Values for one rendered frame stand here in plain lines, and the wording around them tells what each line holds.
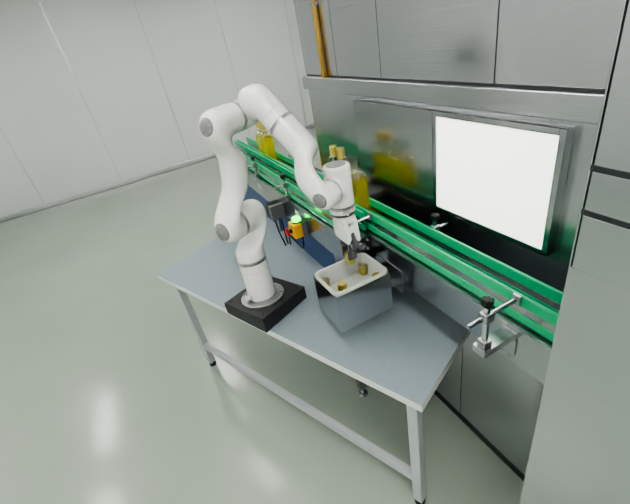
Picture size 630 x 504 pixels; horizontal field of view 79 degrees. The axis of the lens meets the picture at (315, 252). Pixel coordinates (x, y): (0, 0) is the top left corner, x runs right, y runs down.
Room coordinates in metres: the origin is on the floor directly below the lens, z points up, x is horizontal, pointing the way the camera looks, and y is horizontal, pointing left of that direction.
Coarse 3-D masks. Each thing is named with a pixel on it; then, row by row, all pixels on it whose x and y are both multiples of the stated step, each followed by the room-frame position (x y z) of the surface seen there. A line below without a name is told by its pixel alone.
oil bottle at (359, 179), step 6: (354, 174) 1.42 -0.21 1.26; (360, 174) 1.41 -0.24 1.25; (354, 180) 1.41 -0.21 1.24; (360, 180) 1.41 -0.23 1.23; (366, 180) 1.42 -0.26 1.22; (354, 186) 1.41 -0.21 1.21; (360, 186) 1.41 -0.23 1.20; (366, 186) 1.42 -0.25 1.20; (354, 192) 1.42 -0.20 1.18; (360, 192) 1.41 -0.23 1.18; (366, 192) 1.42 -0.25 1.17; (354, 198) 1.42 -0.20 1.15; (360, 198) 1.41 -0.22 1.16; (366, 198) 1.42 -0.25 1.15; (360, 204) 1.40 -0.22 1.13; (366, 204) 1.41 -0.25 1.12
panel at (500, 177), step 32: (448, 128) 1.14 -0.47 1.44; (480, 128) 1.03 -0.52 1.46; (512, 128) 0.94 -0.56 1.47; (448, 160) 1.14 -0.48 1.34; (480, 160) 1.03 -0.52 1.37; (512, 160) 0.93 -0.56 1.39; (544, 160) 0.85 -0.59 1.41; (448, 192) 1.14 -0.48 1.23; (480, 192) 1.02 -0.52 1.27; (512, 192) 0.92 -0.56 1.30; (544, 192) 0.84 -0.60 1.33; (512, 224) 0.91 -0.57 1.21; (544, 224) 0.82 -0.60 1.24
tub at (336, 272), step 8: (360, 256) 1.22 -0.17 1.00; (368, 256) 1.20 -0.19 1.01; (336, 264) 1.19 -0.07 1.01; (344, 264) 1.20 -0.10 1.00; (368, 264) 1.19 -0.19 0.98; (376, 264) 1.14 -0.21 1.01; (320, 272) 1.16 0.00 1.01; (328, 272) 1.17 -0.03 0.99; (336, 272) 1.18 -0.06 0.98; (344, 272) 1.19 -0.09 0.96; (352, 272) 1.20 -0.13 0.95; (368, 272) 1.19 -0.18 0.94; (384, 272) 1.08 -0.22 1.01; (320, 280) 1.11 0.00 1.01; (336, 280) 1.18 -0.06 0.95; (344, 280) 1.17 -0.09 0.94; (352, 280) 1.16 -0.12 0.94; (360, 280) 1.15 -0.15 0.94; (368, 280) 1.05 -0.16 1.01; (328, 288) 1.05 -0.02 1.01; (336, 288) 1.14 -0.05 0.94; (352, 288) 1.03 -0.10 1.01; (336, 296) 1.02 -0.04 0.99
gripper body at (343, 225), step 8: (336, 216) 1.09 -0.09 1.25; (344, 216) 1.08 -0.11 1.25; (352, 216) 1.08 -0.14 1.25; (336, 224) 1.12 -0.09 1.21; (344, 224) 1.07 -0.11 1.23; (352, 224) 1.08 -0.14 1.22; (336, 232) 1.13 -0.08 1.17; (344, 232) 1.07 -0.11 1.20; (352, 232) 1.07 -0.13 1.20; (344, 240) 1.08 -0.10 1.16
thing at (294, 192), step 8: (248, 160) 2.40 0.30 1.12; (264, 168) 2.12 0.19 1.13; (264, 176) 2.15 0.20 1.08; (272, 176) 2.01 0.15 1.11; (272, 184) 2.05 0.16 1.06; (280, 184) 1.93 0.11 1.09; (288, 184) 1.80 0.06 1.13; (288, 192) 1.83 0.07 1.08; (296, 192) 1.72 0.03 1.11; (296, 200) 1.74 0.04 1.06; (304, 200) 1.65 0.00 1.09; (312, 208) 1.57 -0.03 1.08; (320, 216) 1.50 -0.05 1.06; (328, 216) 1.43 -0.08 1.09
